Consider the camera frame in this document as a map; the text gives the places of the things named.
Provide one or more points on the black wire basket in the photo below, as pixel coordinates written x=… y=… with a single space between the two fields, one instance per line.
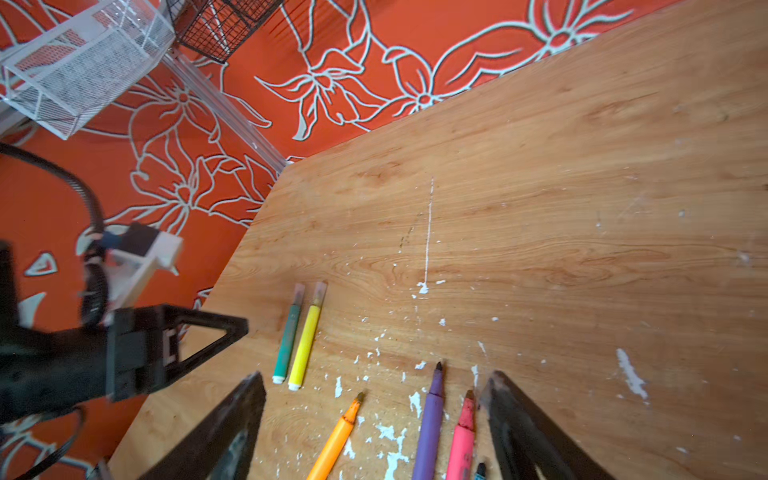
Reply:
x=215 y=29

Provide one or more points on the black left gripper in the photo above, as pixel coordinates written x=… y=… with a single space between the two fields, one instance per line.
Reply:
x=138 y=354

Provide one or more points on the white mesh basket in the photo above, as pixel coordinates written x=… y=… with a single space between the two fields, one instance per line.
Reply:
x=69 y=74

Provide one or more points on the green pen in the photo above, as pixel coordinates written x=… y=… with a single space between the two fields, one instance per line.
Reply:
x=280 y=371

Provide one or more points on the aluminium corner frame post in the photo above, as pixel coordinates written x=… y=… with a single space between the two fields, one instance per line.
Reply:
x=204 y=78

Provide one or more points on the purple pen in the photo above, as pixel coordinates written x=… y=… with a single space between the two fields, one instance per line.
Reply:
x=427 y=448

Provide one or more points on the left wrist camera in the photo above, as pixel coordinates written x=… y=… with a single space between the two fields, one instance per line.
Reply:
x=134 y=253

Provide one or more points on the yellow pen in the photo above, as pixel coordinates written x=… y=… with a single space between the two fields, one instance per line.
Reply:
x=301 y=360

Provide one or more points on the pink pen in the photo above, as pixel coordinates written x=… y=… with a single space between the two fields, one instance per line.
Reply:
x=462 y=447

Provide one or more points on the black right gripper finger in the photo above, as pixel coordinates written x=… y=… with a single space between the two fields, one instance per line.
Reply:
x=527 y=443

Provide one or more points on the blue pen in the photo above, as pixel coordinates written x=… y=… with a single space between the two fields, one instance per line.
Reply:
x=480 y=473

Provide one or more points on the orange pen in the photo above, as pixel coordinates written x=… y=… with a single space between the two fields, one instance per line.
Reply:
x=336 y=441

